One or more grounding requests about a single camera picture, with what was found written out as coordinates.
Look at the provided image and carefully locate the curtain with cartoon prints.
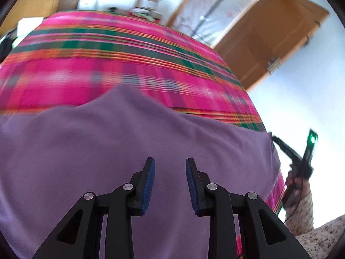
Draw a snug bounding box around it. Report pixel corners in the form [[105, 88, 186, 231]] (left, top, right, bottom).
[[171, 0, 259, 47]]

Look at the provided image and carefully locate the white paper stack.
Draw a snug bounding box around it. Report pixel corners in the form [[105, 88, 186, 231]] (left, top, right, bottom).
[[16, 17, 44, 38]]

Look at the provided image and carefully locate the white small box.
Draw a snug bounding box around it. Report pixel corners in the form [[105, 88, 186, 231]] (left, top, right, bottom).
[[77, 0, 98, 11]]

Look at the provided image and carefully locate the black cable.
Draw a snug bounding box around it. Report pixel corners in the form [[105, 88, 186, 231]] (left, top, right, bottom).
[[284, 177, 305, 223]]

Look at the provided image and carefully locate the purple fleece garment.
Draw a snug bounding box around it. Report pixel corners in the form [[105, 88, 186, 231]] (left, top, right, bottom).
[[1, 85, 281, 258]]

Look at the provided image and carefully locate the person's right hand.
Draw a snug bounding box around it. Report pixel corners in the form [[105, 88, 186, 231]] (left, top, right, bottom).
[[285, 171, 310, 205]]

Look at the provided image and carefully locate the wooden wardrobe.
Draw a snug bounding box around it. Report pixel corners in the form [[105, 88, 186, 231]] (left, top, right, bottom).
[[0, 0, 87, 36]]

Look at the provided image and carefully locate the wooden door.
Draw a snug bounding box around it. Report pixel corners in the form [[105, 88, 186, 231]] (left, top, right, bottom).
[[215, 0, 329, 91]]

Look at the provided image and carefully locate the metal door handle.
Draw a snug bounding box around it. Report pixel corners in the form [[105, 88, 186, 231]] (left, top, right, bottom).
[[267, 58, 281, 75]]

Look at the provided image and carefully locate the floral sleeve forearm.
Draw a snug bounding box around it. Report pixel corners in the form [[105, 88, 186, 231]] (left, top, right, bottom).
[[285, 192, 344, 258]]

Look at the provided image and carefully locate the pink plaid bed cover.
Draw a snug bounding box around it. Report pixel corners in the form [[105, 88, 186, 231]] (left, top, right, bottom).
[[1, 11, 284, 212]]

